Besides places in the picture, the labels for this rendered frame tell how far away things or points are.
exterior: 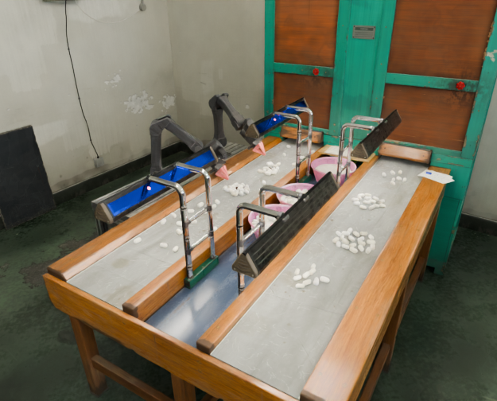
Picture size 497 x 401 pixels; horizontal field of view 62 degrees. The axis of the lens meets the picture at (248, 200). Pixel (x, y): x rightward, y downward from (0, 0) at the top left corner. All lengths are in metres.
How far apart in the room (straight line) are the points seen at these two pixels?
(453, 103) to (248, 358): 1.84
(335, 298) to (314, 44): 1.70
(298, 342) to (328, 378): 0.17
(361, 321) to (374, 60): 1.65
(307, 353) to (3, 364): 1.75
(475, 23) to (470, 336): 1.66
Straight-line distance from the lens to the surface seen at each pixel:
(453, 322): 2.75
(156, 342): 1.48
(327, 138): 2.84
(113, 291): 1.65
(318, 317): 1.48
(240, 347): 1.37
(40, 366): 2.55
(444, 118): 2.63
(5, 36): 3.68
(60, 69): 3.90
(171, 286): 1.63
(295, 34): 2.81
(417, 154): 2.65
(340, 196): 2.19
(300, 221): 1.34
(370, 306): 1.52
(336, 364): 1.32
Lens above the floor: 1.75
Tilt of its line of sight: 28 degrees down
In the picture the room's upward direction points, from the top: 1 degrees counter-clockwise
